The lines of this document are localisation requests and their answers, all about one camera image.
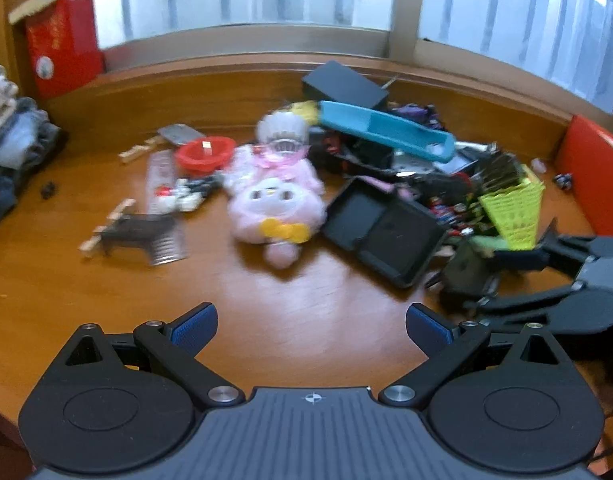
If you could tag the grey metal piece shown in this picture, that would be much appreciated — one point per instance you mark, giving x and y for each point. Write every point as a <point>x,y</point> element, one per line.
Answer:
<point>179,133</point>

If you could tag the pile of folded clothes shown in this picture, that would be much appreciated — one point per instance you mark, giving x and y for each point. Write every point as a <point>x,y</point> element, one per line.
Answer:
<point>16,145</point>

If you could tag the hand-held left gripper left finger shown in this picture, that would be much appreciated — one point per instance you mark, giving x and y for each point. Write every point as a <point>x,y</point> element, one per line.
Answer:
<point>196,327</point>

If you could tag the white feather shuttlecock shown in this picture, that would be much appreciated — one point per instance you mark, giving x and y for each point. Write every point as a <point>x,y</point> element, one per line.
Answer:
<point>281,132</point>

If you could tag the transparent ruler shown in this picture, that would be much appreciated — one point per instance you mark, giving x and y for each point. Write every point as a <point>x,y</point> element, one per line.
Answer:
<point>159,175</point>

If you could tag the purple toy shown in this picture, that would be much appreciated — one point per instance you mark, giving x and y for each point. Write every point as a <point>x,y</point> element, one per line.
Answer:
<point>416,112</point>

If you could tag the small black white toy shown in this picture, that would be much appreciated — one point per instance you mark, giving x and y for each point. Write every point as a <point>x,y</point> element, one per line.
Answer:
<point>186,195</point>

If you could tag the yellow-green mesh basket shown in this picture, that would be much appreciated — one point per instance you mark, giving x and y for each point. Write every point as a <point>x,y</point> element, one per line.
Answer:
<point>514,212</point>

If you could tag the heap of small toy figures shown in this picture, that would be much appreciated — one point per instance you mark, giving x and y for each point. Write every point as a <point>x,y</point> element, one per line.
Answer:
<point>451,212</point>

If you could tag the small black object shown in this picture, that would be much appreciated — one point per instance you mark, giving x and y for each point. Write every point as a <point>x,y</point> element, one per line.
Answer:
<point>48,190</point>

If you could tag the red cardboard box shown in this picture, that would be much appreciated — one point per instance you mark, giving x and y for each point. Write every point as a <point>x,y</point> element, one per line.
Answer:
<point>66,45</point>
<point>594,175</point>

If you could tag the sliding window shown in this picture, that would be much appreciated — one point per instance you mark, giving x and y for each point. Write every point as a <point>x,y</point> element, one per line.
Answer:
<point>401,35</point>

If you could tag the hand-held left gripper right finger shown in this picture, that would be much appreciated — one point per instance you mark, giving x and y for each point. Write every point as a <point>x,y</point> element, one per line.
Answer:
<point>429,330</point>

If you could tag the clear plastic piece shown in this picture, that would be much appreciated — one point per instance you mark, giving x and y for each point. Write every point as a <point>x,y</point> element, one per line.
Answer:
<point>537,165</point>

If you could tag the pale yellow plush toy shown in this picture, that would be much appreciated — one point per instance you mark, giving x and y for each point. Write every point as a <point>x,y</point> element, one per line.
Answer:
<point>304,110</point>

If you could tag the pink plush toy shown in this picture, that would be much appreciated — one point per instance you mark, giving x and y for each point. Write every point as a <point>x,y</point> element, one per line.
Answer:
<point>271,200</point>

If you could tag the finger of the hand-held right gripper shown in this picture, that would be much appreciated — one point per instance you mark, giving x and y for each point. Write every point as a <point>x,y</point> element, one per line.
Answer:
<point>536,307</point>
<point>521,260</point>

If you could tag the wooden clothespin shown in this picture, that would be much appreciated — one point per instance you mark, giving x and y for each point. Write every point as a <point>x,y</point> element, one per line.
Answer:
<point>120,208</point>
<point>89,245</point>
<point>134,153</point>

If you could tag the silver metal bracket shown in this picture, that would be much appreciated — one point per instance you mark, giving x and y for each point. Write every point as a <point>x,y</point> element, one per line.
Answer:
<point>409,164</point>

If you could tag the red plastic bowl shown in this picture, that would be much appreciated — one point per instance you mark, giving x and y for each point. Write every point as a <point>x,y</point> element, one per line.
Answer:
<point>196,160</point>

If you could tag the light blue plastic tray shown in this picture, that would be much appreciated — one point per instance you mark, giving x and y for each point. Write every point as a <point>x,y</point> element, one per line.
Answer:
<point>386,127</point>

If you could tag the black rectangular box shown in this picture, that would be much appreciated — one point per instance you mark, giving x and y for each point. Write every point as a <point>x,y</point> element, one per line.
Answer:
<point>344,84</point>

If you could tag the wooden desktop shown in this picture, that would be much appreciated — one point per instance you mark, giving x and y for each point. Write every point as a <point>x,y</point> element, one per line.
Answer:
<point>296,310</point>

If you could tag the black plastic tray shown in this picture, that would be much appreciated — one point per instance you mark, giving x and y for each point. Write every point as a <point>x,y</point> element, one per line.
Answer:
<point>386,232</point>

